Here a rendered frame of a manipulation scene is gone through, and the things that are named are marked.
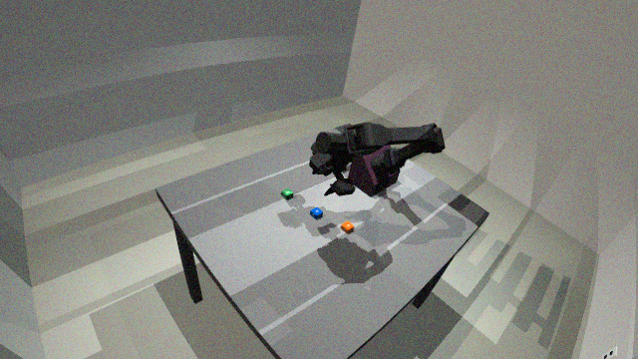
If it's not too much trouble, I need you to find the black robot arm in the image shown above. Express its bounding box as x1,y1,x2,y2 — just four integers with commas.
309,122,446,177

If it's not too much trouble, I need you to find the green block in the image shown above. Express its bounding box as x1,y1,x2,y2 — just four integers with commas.
281,188,293,199

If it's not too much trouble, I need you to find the blue digit block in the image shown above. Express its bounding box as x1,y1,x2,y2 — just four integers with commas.
310,207,323,219

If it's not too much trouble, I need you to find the orange block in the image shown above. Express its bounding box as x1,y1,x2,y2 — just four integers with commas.
341,221,355,233

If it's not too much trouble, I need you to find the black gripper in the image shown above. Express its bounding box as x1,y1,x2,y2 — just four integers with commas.
311,142,356,196

